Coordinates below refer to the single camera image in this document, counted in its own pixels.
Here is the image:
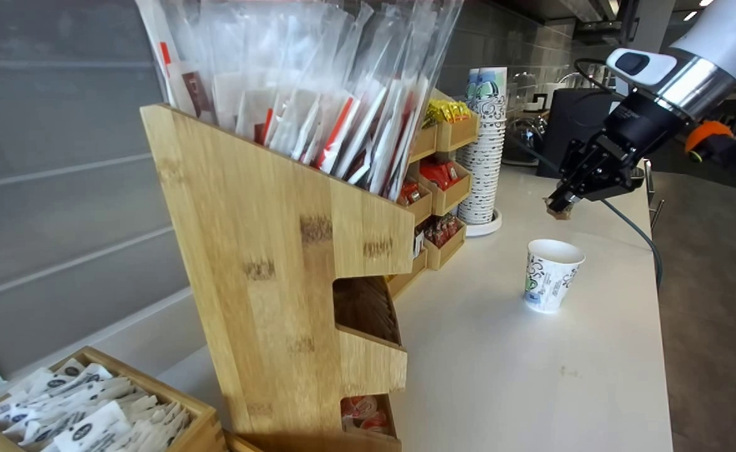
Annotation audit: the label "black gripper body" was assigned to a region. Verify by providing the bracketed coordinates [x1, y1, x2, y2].
[568, 92, 663, 190]

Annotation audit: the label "black monitor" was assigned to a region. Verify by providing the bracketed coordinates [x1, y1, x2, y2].
[535, 85, 617, 180]

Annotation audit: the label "tall stack of paper cups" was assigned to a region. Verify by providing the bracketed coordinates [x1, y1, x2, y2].
[458, 66, 511, 228]

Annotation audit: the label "printed paper cup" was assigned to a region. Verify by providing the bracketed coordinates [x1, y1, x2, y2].
[520, 237, 587, 318]

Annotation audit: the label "white round cup tray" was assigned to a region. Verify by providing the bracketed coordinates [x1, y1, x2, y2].
[458, 209, 506, 242]

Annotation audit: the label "wide wooden tiered organizer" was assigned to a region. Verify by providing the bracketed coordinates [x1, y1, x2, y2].
[384, 85, 483, 301]

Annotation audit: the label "red snack packets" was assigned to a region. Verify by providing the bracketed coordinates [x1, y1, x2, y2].
[396, 155, 463, 209]
[422, 214, 468, 249]

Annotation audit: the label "bright yellow packets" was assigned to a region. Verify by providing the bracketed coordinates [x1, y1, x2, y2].
[425, 95, 474, 129]

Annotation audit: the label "clear wrapped cutlery packets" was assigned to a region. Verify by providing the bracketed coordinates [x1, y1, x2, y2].
[135, 0, 468, 204]

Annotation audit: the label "small red white packets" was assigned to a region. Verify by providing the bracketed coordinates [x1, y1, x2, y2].
[339, 395, 396, 440]

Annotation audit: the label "narrow wooden tiered organizer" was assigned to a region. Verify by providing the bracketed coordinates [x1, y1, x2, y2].
[138, 100, 420, 452]

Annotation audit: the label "small wooden box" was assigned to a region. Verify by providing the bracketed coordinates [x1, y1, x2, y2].
[0, 345, 229, 452]

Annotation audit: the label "white sugar sachets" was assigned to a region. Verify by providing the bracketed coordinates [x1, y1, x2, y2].
[0, 360, 194, 452]

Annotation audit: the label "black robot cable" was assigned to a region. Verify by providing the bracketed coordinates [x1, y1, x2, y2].
[574, 56, 631, 95]

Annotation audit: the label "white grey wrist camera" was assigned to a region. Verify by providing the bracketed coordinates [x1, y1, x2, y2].
[606, 45, 682, 90]

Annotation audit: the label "orange cable connector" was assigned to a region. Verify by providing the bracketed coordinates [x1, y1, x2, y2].
[683, 117, 736, 166]

